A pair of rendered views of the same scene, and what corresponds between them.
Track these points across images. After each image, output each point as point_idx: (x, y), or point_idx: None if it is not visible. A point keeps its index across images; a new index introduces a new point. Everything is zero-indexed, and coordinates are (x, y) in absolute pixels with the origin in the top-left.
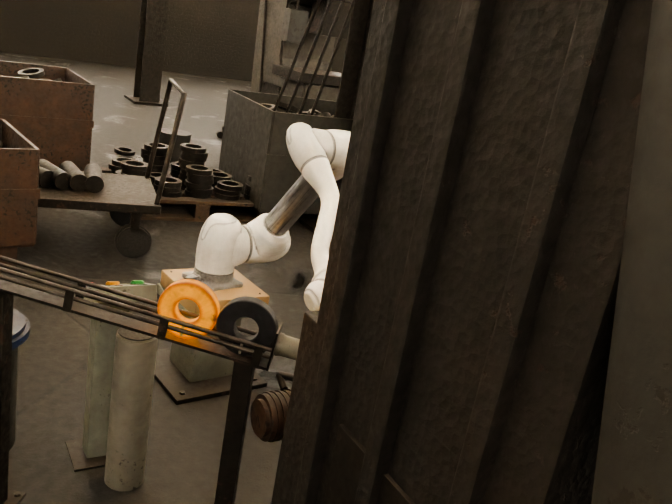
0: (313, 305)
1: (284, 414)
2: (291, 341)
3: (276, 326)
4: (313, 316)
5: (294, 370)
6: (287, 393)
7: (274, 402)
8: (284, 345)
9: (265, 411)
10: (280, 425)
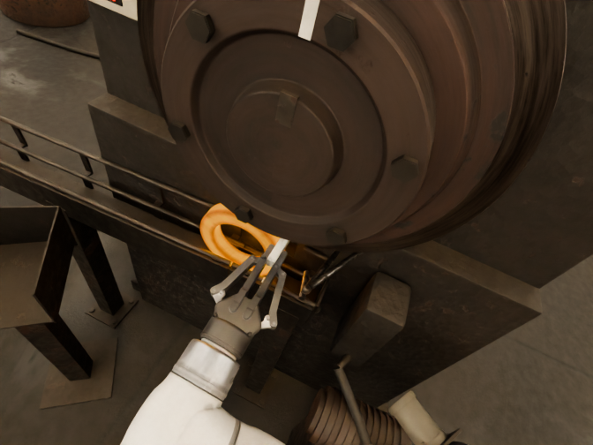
0: None
1: (394, 418)
2: (430, 419)
3: (456, 443)
4: (538, 298)
5: (490, 343)
6: (381, 435)
7: (403, 434)
8: (437, 425)
9: (410, 439)
10: (395, 418)
